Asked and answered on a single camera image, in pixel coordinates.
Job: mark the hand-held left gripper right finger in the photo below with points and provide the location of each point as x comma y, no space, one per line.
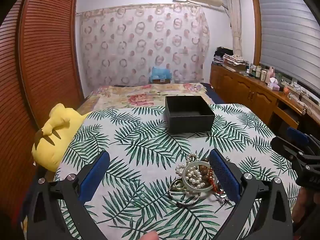
225,175

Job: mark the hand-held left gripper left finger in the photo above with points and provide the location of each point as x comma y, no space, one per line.
96,175

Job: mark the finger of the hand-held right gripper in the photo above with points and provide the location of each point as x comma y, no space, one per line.
297,134
282,145

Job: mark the white jade bangle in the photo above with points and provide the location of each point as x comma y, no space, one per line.
197,190

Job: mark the silver metal bangle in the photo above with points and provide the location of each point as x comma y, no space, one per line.
190,201

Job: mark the black square box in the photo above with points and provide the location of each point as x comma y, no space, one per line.
190,125

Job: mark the person's right hand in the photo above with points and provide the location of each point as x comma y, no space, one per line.
310,205

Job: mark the person's left hand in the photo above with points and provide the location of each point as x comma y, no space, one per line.
148,236

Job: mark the pink tissue box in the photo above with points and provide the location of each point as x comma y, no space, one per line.
273,85

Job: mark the green leaf print cloth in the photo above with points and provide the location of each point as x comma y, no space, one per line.
140,140

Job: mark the yellow plush toy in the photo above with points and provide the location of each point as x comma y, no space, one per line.
62,130

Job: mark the group of cosmetic bottles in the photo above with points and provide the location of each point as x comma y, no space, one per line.
262,74

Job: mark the wooden cabinet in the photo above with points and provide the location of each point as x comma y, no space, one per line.
237,87

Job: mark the dark blue bed sheet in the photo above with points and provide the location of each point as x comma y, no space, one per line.
215,96

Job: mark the floral bedspread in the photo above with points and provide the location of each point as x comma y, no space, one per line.
140,97

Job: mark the stack of folded clothes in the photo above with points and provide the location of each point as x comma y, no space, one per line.
232,58

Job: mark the grey window blind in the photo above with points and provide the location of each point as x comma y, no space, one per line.
287,30

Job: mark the blue plastic bag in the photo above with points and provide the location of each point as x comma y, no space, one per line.
160,73

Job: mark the wooden louvered wardrobe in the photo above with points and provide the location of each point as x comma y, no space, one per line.
45,55

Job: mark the beige window curtain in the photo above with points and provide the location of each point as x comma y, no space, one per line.
235,17

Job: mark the circle print curtain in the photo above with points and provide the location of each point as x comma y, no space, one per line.
140,42

